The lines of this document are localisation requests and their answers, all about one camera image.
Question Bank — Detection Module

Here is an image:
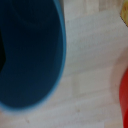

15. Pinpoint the red plastic bowl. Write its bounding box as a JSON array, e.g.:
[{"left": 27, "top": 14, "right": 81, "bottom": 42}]
[{"left": 118, "top": 68, "right": 128, "bottom": 125}]

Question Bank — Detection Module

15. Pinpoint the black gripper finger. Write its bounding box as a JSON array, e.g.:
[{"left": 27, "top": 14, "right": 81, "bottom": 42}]
[{"left": 0, "top": 32, "right": 8, "bottom": 76}]

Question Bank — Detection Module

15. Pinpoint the yellow snack packet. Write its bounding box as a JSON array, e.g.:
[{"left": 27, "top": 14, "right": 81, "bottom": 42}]
[{"left": 119, "top": 2, "right": 128, "bottom": 25}]

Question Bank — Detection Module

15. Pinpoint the blue plastic mug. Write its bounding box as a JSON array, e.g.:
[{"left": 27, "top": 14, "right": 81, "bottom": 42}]
[{"left": 0, "top": 0, "right": 68, "bottom": 112}]

